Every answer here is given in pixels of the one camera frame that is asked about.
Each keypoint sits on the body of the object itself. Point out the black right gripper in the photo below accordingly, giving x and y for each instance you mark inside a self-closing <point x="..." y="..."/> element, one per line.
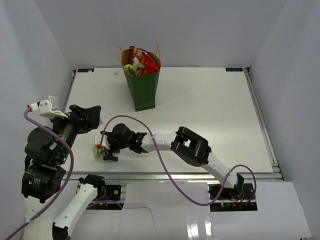
<point x="109" y="155"/>

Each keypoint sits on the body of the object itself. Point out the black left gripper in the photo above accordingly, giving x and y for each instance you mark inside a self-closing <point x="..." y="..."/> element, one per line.
<point x="91" y="116"/>

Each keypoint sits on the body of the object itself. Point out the green snack packet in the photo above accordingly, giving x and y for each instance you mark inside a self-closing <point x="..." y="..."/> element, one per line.
<point x="134" y="69"/>
<point x="98" y="151"/>

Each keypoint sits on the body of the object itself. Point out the large red candy bag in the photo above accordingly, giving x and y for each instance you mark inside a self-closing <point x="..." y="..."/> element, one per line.
<point x="150" y="65"/>

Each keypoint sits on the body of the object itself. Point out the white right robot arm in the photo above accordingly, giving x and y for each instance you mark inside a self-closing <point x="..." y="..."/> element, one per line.
<point x="192" y="148"/>

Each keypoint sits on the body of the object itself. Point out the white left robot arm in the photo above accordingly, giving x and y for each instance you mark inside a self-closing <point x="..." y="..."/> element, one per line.
<point x="48" y="167"/>

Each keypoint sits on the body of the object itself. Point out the brown and green paper bag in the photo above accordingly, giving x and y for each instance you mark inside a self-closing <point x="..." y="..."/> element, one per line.
<point x="142" y="88"/>

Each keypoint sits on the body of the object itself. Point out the blue label left corner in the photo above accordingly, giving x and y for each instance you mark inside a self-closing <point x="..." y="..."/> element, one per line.
<point x="85" y="70"/>

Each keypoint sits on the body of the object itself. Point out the blue label corner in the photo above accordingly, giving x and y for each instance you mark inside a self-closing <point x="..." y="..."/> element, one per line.
<point x="233" y="69"/>
<point x="85" y="70"/>

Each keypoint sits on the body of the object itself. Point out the blue label right corner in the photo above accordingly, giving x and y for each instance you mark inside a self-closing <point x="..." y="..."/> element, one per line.
<point x="233" y="69"/>

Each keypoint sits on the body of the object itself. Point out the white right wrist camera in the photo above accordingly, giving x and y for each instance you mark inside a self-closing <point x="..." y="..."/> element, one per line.
<point x="98" y="141"/>

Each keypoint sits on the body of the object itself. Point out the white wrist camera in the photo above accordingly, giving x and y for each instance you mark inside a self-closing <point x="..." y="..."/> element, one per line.
<point x="98" y="141"/>
<point x="48" y="108"/>

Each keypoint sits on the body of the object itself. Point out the aluminium front rail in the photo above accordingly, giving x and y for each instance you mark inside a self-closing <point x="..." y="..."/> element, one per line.
<point x="178" y="176"/>

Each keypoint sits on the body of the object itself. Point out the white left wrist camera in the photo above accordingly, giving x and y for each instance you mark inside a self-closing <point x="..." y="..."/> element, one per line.
<point x="48" y="108"/>

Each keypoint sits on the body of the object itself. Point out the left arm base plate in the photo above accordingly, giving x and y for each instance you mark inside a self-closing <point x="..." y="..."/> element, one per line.
<point x="109" y="192"/>

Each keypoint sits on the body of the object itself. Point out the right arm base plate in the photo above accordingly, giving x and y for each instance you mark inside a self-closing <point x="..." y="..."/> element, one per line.
<point x="231" y="202"/>

